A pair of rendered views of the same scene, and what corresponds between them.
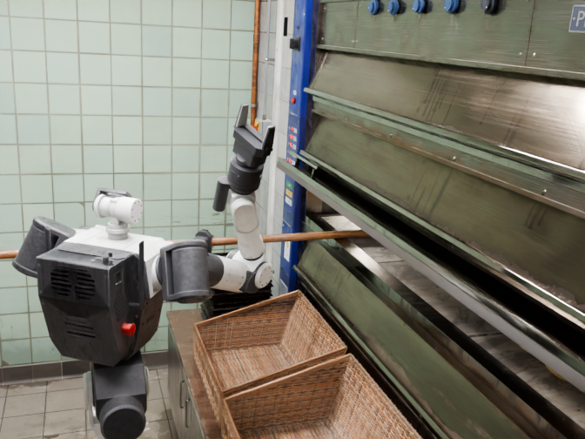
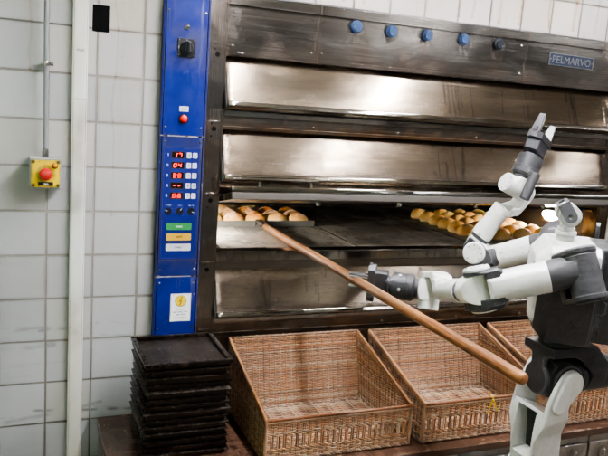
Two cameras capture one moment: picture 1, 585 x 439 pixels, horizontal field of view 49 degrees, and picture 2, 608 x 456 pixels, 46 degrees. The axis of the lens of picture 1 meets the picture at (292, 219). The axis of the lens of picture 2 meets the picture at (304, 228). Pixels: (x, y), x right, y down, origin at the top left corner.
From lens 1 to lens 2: 3.57 m
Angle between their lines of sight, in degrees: 90
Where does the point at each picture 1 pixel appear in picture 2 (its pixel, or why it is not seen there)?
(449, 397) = not seen: hidden behind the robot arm
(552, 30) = (537, 62)
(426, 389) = not seen: hidden behind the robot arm
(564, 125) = (553, 108)
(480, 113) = (498, 107)
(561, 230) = (548, 157)
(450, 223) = (483, 176)
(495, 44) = (500, 67)
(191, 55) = not seen: outside the picture
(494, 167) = (509, 136)
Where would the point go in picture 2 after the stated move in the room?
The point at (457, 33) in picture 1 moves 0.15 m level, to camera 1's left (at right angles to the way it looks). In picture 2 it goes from (467, 58) to (477, 56)
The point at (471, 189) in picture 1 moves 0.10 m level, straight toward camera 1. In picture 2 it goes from (485, 153) to (509, 156)
